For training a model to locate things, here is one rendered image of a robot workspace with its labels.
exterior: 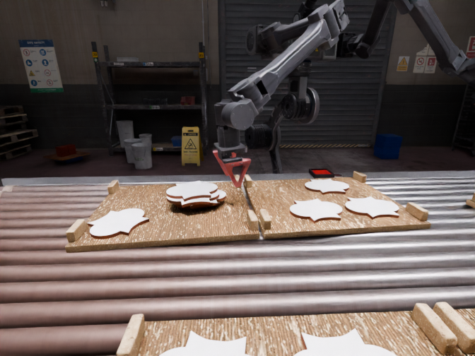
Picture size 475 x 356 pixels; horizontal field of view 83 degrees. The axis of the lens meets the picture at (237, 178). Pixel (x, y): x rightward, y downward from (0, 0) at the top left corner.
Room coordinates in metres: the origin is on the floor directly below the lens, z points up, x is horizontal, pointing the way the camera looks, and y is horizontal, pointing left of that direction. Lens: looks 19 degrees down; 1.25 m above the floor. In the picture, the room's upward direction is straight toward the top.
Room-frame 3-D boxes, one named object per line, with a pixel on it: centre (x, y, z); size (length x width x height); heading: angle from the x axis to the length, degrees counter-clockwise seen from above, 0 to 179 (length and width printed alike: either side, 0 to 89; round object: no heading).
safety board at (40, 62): (5.36, 3.60, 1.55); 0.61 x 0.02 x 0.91; 92
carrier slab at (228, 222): (0.68, 0.18, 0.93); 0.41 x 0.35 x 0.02; 97
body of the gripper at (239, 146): (0.69, 0.02, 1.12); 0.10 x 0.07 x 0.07; 16
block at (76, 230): (0.52, 0.35, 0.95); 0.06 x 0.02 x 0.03; 7
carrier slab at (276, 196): (0.73, -0.24, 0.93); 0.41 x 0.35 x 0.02; 97
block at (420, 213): (0.62, -0.45, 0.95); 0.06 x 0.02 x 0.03; 7
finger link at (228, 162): (0.66, 0.01, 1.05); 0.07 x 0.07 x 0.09; 16
